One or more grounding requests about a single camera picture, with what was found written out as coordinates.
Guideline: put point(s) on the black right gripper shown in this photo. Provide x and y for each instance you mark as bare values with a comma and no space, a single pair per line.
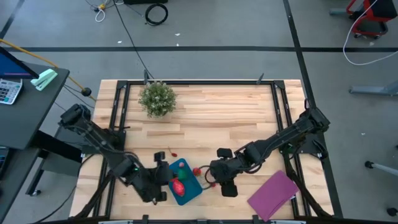
225,171

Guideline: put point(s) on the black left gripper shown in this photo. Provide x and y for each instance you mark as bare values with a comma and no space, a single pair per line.
152,183

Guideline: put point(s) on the red tomato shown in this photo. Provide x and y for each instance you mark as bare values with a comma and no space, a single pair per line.
196,171

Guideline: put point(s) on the large red pepper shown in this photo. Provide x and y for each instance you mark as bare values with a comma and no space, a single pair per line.
178,187

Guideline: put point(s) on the red cherry with stem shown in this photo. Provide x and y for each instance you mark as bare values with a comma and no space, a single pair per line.
213,184
174,154

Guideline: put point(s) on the small pink ball fruit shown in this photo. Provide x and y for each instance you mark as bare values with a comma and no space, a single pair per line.
181,164

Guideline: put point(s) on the teal tupperware container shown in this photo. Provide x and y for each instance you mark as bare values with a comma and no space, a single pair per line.
192,186

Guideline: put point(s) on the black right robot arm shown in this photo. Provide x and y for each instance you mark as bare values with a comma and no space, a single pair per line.
289,132

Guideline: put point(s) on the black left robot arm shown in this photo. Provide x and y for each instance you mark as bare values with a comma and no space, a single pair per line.
93,133

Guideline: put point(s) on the purple tupperware lid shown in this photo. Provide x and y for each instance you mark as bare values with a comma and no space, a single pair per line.
272,196

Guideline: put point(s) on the green potted plant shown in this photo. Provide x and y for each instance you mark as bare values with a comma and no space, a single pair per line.
157,99

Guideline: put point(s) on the black desk base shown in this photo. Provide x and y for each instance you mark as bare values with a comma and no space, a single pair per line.
59,165

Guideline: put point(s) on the black round knob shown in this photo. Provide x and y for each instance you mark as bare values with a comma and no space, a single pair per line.
86,91

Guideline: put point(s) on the dark grey desk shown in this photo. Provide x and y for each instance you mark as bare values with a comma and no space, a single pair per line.
28,115

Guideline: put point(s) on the grey chair leg with castor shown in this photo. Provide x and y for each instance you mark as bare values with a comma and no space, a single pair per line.
369,165

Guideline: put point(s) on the mint green stapler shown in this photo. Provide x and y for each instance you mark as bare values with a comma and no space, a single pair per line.
43,79

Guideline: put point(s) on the white calculator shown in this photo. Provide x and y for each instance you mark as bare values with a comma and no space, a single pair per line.
8,91

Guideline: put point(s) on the yellow plug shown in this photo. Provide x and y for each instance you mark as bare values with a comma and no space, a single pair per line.
101,6

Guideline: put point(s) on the grey metal floor bar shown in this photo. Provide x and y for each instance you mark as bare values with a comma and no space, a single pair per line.
373,90

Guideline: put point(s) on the black castor wheel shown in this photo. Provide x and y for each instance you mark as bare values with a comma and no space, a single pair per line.
392,212

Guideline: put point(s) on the monitor with blue screen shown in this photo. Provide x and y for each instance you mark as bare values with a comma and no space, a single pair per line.
12,67

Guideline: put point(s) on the red office chair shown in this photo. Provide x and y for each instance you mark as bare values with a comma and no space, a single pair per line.
370,32

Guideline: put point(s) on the white bracket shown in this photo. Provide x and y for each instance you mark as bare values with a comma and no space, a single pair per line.
287,222
115,222

